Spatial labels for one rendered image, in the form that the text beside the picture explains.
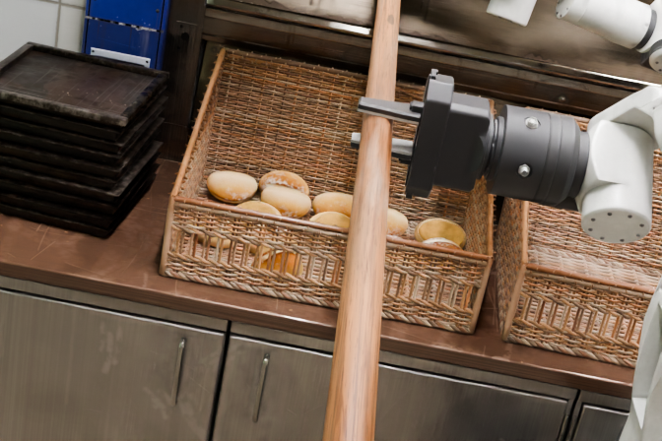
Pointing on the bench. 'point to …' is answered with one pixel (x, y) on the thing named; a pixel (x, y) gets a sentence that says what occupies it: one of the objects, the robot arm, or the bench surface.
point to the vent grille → (120, 57)
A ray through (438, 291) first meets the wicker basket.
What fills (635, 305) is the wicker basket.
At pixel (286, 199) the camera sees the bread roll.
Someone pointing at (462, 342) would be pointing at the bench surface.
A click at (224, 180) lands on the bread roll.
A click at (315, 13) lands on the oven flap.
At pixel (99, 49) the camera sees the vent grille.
